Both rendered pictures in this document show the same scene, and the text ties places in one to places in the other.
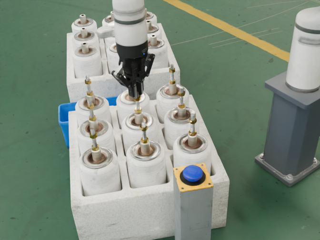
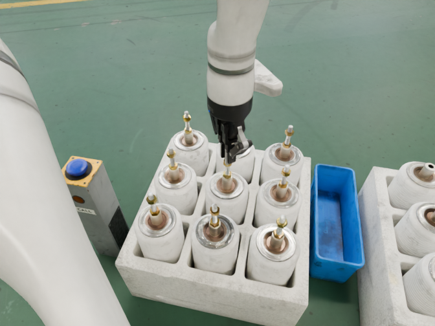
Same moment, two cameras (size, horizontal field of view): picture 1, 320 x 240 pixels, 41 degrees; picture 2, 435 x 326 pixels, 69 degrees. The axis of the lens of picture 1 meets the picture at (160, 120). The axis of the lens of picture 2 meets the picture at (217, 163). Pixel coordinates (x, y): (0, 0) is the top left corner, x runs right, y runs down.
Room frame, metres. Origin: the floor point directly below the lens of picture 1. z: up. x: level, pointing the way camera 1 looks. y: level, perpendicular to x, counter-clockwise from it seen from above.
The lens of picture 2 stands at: (1.03, -0.35, 0.79)
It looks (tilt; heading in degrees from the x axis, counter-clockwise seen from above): 48 degrees down; 111
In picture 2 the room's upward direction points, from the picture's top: straight up
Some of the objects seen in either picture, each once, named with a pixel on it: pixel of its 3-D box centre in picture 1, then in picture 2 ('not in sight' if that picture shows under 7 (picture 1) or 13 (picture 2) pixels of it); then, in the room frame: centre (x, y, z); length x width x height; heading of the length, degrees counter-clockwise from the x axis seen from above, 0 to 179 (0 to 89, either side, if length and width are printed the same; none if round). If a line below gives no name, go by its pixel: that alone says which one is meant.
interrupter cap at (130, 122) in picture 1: (139, 121); (226, 185); (0.90, 0.06, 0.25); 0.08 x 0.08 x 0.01
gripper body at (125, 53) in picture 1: (133, 54); (229, 111); (0.90, 0.06, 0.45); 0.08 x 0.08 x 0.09
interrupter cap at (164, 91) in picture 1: (172, 91); (276, 242); (1.03, -0.04, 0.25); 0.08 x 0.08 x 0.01
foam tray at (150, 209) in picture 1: (142, 165); (224, 223); (0.90, 0.06, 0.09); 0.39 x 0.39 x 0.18; 9
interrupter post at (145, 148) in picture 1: (145, 146); (174, 172); (0.78, 0.04, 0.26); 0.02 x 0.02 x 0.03
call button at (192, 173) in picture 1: (192, 174); (78, 168); (0.62, -0.06, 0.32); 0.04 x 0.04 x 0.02
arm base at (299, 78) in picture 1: (307, 55); not in sight; (0.97, -0.39, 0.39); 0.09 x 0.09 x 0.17; 34
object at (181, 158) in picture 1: (192, 169); (162, 242); (0.80, -0.08, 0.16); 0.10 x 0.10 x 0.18
